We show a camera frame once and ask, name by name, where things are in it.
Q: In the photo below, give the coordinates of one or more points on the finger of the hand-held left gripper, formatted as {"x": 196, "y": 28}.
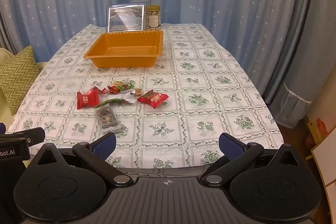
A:
{"x": 34, "y": 134}

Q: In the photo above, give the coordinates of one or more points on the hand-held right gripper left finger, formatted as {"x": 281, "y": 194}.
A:
{"x": 105, "y": 145}

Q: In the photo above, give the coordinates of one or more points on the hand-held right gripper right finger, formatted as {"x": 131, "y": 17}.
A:
{"x": 231, "y": 145}

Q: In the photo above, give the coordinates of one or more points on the grey snack packet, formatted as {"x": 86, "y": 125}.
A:
{"x": 107, "y": 119}

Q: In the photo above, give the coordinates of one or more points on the green white snack packet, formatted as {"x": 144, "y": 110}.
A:
{"x": 118, "y": 100}

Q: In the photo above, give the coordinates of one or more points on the red white-print snack packet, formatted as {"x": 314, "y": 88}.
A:
{"x": 88, "y": 99}

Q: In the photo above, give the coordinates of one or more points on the small red candy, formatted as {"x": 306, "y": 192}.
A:
{"x": 104, "y": 90}

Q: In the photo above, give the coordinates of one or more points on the green candy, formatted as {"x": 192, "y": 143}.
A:
{"x": 123, "y": 86}

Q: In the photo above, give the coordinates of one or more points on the brown caramel candy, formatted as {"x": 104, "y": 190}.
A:
{"x": 137, "y": 92}

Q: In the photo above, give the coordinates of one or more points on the red brown-label snack packet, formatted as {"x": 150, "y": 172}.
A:
{"x": 152, "y": 98}

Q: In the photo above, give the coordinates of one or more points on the orange plastic tray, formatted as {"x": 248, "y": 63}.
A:
{"x": 123, "y": 56}

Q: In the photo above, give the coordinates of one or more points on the green zigzag cushion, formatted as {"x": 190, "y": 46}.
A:
{"x": 15, "y": 77}

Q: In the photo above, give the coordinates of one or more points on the floral white tablecloth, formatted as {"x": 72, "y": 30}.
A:
{"x": 210, "y": 82}

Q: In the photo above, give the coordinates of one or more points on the red orange bag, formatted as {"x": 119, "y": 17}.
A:
{"x": 320, "y": 125}

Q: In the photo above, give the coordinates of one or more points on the white board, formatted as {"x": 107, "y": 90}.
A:
{"x": 326, "y": 158}

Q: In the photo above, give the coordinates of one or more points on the blue lace-trimmed cover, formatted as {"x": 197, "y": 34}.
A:
{"x": 309, "y": 43}

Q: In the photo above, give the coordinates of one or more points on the yellow-lidded clear jar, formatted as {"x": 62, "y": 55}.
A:
{"x": 153, "y": 18}

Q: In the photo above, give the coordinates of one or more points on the sand art picture frame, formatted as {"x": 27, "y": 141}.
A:
{"x": 126, "y": 18}

